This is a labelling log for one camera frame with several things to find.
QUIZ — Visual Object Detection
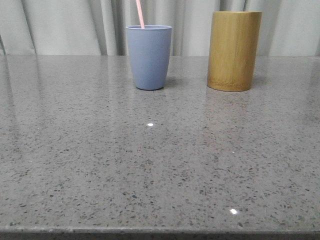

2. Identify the grey curtain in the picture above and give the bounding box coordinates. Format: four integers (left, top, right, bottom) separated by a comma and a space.
0, 0, 320, 56

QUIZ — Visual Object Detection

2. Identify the bamboo cylinder holder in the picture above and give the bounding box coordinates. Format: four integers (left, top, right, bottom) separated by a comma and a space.
207, 11, 262, 92

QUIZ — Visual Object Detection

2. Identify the blue plastic cup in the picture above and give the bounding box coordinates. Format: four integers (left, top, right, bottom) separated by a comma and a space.
126, 25, 172, 91

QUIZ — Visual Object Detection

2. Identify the pink chopstick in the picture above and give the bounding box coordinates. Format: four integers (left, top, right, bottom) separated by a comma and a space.
135, 0, 145, 29

